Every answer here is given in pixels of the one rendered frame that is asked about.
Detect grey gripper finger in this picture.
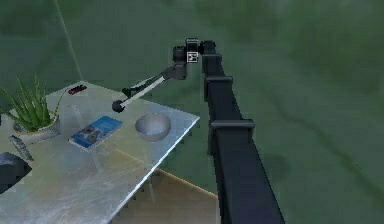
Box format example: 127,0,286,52
111,76,167,114
121,75,164,98

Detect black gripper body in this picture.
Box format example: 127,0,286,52
161,45,189,81

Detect grey bowl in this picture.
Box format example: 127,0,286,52
134,112,172,143

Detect blue book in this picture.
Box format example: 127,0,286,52
68,115,124,153

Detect glass table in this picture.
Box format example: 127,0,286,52
0,80,201,224

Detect green plant in white pot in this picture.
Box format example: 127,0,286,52
0,74,65,146

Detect dark grey round object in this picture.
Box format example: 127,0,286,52
0,151,33,195

